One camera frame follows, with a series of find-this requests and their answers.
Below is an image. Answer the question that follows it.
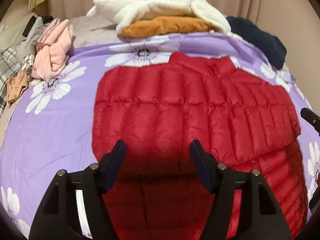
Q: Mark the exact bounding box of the red puffer down jacket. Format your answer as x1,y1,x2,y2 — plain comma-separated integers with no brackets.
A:
92,53,308,239

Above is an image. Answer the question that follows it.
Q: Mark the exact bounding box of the navy blue fleece garment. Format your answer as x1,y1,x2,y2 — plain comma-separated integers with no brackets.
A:
226,16,287,70

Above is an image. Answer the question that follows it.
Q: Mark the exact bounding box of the purple floral bed cover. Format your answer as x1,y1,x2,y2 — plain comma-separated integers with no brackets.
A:
1,33,319,236

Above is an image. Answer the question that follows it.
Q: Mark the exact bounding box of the small tan cloth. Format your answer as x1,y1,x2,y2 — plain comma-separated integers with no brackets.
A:
5,70,29,107

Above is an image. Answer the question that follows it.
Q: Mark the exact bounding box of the grey plaid cloth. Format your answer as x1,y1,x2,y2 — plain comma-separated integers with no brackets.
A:
1,17,44,112

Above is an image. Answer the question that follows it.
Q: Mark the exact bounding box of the pink folded garment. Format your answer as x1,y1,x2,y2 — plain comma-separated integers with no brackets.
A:
31,18,73,80

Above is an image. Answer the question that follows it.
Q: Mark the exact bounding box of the orange folded garment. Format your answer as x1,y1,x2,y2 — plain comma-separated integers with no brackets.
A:
121,16,218,38

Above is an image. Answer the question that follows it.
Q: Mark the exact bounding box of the white fleece blanket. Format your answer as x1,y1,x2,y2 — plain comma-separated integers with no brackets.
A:
86,0,231,34

